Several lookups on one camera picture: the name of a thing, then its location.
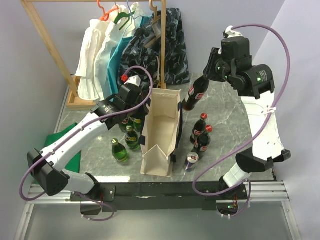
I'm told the green glass bottle yellow label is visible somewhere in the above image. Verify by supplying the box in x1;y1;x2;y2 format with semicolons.
131;117;143;133

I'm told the dark cola bottle red cap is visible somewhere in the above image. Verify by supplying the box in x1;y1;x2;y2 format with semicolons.
182;76;210;111

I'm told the beige canvas tote bag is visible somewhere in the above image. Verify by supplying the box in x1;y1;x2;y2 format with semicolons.
139;88;183;178

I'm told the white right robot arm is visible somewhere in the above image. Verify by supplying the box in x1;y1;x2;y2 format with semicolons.
203;36;291;199

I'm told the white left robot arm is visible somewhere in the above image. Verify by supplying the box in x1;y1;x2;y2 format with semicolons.
27;76;149;201

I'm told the teal shirt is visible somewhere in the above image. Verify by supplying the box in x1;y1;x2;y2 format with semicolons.
104;16;151;98

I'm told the green bottle back left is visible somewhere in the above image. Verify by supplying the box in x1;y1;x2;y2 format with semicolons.
118;117;133;133

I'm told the green bottle middle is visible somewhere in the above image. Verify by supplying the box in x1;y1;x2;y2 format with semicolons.
125;125;140;150

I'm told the dark patterned shirt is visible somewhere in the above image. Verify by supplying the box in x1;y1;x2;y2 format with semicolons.
117;7;190;86

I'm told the green bottle front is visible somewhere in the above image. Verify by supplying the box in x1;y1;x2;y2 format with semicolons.
111;138;128;163

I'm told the wooden clothes rack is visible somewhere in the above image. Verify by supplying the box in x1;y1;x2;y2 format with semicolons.
20;0;167;111

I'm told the pale white blouse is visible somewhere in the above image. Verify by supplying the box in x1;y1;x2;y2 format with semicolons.
94;5;129;102

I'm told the white ruffled shirt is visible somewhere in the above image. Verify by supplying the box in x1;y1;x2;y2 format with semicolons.
75;19;109;101

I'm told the cola bottle middle red cap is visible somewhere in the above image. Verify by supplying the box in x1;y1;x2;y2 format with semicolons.
190;113;208;144

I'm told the green hanger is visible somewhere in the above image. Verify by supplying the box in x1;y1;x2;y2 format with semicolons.
113;12;131;30

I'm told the orange hanger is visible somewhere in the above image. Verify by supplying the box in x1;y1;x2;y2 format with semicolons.
96;0;119;22

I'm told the cola bottle front red cap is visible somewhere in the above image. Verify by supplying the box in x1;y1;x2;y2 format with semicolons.
192;125;213;160

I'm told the silver blue energy drink can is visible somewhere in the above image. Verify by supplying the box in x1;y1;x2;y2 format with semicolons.
184;152;199;172

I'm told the green cloth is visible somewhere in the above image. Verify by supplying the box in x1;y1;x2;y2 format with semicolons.
29;125;83;193

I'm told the wooden hanger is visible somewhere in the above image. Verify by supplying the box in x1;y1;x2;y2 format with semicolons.
144;0;162;48

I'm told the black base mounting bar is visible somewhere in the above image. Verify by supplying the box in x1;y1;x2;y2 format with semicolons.
70;181;249;212

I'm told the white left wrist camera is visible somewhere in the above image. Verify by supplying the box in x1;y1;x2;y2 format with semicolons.
121;75;141;87

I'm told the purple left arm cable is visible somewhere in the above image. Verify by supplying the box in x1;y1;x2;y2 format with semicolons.
19;65;154;222

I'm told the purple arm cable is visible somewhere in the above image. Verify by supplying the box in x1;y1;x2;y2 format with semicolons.
19;65;154;222
192;23;291;219

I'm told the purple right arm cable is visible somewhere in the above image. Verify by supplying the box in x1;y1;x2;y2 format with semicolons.
192;23;291;219

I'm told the blue wire hanger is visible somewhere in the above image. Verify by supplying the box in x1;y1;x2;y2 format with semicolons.
122;2;144;38

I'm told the aluminium rail frame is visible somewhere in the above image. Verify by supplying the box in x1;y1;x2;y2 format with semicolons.
15;182;302;240

